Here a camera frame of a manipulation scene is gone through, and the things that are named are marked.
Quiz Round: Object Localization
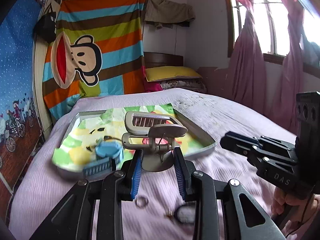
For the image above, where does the beige hair claw clip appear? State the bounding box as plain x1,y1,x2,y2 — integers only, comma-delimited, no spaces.
121,111,188,172

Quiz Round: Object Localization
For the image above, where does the right hand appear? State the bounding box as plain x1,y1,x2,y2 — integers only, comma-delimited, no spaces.
271,187,319,223

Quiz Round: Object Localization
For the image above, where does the pink window curtain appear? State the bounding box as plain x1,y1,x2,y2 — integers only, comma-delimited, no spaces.
225,0,319,133

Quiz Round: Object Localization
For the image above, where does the colourful paper box lining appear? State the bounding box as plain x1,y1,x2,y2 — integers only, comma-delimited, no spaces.
51,102,190,172

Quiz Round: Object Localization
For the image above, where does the grey shallow cardboard box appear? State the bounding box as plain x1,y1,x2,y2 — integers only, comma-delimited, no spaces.
57,109,216,180

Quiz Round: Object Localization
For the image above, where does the pink striped bed sheet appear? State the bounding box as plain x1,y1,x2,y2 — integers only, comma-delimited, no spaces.
9,88,295,239

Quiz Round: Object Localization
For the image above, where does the blue dotted fabric wardrobe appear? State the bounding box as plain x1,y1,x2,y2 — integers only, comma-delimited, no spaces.
1,0,41,210

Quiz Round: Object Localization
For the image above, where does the yellow pillow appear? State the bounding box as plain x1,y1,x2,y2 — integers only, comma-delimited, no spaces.
145,66,202,82

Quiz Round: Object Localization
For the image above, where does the dark wooden headboard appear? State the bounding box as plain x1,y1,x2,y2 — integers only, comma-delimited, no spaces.
144,52,184,68

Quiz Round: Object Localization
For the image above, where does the brown hanging garment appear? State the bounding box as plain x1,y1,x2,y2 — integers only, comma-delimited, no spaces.
143,0,196,29

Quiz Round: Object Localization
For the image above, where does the striped monkey cartoon blanket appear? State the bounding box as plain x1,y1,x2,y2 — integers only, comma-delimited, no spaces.
42,0,145,119

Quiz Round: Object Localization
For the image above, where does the black hanging bag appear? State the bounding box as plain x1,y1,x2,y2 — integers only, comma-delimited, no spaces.
33,3,56,43

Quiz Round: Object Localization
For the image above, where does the black braided hair tie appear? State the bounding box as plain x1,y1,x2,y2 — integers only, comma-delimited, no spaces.
173,203,197,225

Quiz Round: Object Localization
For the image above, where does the silver ring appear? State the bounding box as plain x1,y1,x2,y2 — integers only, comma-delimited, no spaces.
134,195,149,209

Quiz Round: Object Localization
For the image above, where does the window with frame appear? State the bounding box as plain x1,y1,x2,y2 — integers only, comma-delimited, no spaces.
226,0,319,68

